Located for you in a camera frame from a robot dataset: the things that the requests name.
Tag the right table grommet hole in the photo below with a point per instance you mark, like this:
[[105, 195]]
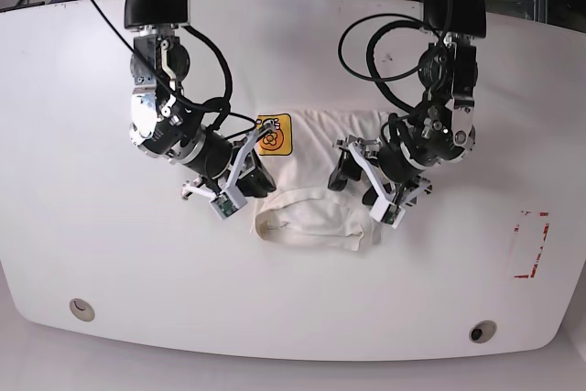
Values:
[[483, 331]]

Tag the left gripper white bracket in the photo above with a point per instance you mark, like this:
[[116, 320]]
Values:
[[394, 184]]

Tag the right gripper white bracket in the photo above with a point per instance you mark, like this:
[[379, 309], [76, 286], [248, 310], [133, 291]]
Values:
[[220, 164]]

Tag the red tape rectangle marking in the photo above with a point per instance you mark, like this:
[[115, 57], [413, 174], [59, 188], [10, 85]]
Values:
[[530, 236]]

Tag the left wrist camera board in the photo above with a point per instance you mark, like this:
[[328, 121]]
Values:
[[386, 212]]

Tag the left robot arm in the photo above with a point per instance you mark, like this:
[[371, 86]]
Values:
[[436, 106]]

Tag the table grommet hole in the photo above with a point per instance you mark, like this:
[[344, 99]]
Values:
[[82, 310], [483, 331]]

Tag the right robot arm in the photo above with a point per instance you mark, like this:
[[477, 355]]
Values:
[[165, 123]]

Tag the left table grommet hole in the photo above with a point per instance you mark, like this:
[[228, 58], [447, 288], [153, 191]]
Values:
[[82, 310]]

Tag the white t-shirt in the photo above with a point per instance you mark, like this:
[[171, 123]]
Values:
[[300, 156]]

